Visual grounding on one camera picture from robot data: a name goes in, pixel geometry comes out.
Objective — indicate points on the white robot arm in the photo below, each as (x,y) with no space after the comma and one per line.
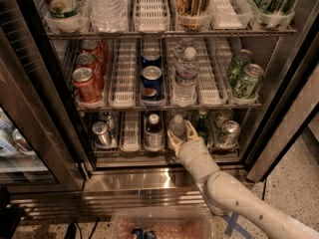
(223,193)

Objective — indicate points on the glass fridge door left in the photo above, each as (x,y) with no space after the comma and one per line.
(36,100)

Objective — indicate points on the top shelf 7up can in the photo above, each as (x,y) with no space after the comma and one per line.
(64,14)

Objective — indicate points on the blue pepsi can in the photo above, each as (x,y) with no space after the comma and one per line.
(151,57)
(152,81)

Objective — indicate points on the blue tape cross on floor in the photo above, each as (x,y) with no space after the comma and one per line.
(232,226)

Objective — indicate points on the rear silver can bottom shelf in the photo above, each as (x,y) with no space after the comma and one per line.
(108,118)

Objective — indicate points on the front right can bottom shelf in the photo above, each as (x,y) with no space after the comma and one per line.
(229,133)

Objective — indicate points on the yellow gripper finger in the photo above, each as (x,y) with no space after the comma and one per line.
(175,142)
(191,133)

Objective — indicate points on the top shelf large water bottle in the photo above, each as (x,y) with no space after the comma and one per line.
(109,16)

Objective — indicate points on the front silver can bottom shelf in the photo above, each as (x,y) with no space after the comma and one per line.
(101,132)

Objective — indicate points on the front green can middle shelf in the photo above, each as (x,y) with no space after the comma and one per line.
(248,82)

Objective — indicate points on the middle orange soda can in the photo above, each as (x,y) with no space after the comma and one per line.
(89,60)

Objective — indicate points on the dark drink bottle white cap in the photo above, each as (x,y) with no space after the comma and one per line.
(154,136)

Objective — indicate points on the empty white tray shelf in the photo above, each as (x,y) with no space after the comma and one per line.
(122,93)
(130,131)
(151,15)

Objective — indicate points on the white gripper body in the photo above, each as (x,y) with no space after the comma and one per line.
(191,150)

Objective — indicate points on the empty white tray middle shelf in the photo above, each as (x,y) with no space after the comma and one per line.
(122,93)

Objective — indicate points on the rear blue Pepsi can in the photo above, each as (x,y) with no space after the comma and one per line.
(151,57)

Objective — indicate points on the silver can shelf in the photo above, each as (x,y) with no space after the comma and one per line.
(101,132)
(108,118)

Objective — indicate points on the empty white tray top shelf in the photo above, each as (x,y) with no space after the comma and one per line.
(151,15)

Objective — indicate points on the rear green can middle shelf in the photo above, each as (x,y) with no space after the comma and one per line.
(239,60)

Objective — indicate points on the middle shelf front water bottle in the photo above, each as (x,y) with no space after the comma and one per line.
(186,73)

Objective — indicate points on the green glass bottle bottom shelf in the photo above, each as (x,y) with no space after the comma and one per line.
(199,122)

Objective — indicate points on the front blue Pepsi can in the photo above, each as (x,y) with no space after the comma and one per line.
(152,81)

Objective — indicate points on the empty white tray bottom shelf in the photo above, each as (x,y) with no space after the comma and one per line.
(130,131)

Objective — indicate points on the front orange soda can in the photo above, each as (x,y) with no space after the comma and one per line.
(86,83)

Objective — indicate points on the right fridge door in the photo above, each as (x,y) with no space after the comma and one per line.
(289,95)

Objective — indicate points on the clear plastic bin on floor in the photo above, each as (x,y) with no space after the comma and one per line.
(162,223)

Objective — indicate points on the top shelf tan tall can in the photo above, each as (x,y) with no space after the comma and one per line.
(193,14)

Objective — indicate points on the rear orange soda can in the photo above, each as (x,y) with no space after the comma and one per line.
(94,47)

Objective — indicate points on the top shelf green tall can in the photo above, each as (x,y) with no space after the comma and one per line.
(271,15)

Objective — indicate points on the orange soda can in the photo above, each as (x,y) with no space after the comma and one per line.
(94,47)
(86,83)
(89,60)

